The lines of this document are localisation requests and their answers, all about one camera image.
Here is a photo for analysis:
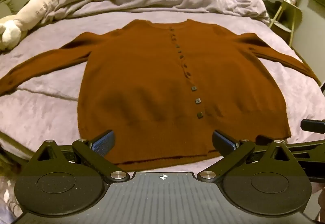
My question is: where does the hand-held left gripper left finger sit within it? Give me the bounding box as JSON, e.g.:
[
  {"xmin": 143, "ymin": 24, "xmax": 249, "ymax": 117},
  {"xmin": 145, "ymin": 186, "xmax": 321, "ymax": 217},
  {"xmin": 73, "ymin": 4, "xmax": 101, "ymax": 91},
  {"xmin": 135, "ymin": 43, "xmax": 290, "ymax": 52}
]
[{"xmin": 32, "ymin": 129, "xmax": 130, "ymax": 184}]

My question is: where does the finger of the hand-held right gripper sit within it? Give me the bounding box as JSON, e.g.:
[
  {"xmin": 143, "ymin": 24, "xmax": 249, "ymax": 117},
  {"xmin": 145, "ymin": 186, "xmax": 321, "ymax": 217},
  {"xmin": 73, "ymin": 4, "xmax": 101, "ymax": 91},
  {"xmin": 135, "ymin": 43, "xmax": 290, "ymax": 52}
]
[
  {"xmin": 300, "ymin": 119, "xmax": 325, "ymax": 135},
  {"xmin": 255, "ymin": 135, "xmax": 325, "ymax": 163}
]

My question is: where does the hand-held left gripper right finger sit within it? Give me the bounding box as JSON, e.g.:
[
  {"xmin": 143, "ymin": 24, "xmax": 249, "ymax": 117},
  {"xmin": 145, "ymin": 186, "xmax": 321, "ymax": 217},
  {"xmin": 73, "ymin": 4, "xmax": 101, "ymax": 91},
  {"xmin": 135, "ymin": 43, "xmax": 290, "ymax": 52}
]
[{"xmin": 197, "ymin": 129, "xmax": 293, "ymax": 184}]

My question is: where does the brown buttoned cardigan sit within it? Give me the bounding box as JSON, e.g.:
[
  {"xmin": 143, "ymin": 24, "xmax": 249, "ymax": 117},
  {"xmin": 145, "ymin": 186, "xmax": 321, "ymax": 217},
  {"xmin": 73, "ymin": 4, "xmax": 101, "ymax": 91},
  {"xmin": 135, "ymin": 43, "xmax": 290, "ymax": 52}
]
[{"xmin": 0, "ymin": 19, "xmax": 321, "ymax": 172}]

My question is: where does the dark clothing heap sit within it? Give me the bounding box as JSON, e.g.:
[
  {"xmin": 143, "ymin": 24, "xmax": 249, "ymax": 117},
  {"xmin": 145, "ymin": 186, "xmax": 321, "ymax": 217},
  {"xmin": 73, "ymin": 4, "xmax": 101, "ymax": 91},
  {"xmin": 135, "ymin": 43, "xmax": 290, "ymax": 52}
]
[{"xmin": 264, "ymin": 0, "xmax": 283, "ymax": 22}]

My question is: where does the yellow-green side table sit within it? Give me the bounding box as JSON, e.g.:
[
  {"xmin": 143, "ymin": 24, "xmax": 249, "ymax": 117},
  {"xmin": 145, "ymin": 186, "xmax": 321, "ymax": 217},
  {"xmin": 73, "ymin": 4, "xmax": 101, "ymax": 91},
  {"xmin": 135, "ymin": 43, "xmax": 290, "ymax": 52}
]
[{"xmin": 269, "ymin": 0, "xmax": 303, "ymax": 46}]

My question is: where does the white plush toy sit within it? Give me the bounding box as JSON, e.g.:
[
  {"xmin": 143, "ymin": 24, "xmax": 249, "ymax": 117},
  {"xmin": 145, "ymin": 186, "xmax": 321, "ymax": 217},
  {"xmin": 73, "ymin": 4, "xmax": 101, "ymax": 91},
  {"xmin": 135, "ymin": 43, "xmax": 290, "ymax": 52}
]
[{"xmin": 0, "ymin": 0, "xmax": 69, "ymax": 51}]

